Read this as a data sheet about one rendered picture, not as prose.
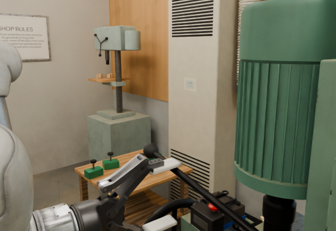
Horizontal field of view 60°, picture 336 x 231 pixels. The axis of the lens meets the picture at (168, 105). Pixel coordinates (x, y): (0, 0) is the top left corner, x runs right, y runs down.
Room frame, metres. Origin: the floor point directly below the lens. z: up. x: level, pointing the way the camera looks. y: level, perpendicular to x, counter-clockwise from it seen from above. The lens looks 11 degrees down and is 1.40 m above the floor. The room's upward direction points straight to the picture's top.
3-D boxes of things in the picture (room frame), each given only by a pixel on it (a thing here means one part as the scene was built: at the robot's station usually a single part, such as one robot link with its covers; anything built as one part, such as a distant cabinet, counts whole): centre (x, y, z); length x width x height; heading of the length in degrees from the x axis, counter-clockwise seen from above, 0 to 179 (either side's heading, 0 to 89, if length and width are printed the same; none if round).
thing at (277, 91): (0.51, -0.21, 1.32); 0.18 x 0.18 x 0.31
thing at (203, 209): (0.68, -0.12, 0.99); 0.13 x 0.11 x 0.06; 125
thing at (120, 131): (2.85, 0.48, 0.79); 0.62 x 0.48 x 1.58; 43
